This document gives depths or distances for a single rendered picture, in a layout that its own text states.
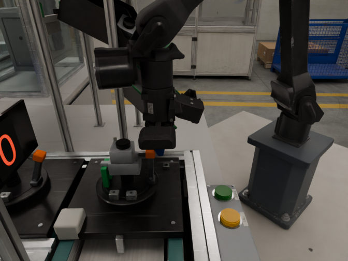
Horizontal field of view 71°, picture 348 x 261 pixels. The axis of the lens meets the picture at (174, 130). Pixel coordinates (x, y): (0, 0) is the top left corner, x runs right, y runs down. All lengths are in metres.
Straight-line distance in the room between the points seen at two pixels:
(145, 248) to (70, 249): 0.14
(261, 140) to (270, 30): 8.82
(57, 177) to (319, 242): 0.63
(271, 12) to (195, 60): 5.20
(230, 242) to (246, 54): 4.24
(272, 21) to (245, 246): 9.01
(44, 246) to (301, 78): 0.58
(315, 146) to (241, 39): 3.99
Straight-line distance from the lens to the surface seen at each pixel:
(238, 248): 0.50
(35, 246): 0.55
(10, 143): 0.34
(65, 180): 0.65
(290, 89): 0.54
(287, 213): 0.69
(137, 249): 0.54
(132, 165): 0.51
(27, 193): 0.62
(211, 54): 4.51
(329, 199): 0.83
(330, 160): 1.00
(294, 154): 0.58
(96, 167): 0.66
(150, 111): 0.44
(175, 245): 0.51
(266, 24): 9.30
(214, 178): 0.78
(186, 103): 0.44
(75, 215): 0.53
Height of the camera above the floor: 1.36
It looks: 29 degrees down
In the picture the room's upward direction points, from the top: straight up
